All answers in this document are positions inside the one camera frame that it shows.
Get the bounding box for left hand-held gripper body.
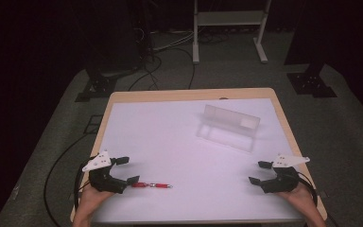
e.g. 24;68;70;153
81;150;129;195

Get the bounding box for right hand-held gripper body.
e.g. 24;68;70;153
259;153;311;194

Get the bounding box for red pen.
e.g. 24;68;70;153
130;182;174;189

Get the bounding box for person's left hand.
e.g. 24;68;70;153
74;183;115;225

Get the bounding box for person's right hand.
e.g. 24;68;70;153
275;183;323;221

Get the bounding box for clear plastic pencil case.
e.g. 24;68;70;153
196;104;262;154

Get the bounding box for white table mat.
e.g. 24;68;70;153
91;97;304;224

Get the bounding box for black stand base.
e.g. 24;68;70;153
75;62;118;103
286;61;338;99

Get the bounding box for wooden table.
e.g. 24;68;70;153
69;87;328;224

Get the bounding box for white metal stand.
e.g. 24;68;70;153
192;0;272;65

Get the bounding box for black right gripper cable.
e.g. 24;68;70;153
297;171;319;207

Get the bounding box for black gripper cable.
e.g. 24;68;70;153
297;171;319;207
43;133;91;227

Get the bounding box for black wire floor frame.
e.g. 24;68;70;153
84;114;104;135

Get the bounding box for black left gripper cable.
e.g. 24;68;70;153
43;133;91;227

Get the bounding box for black floor cable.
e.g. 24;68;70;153
127;46;197;93

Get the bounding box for white floor cables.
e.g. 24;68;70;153
150;29;197;53

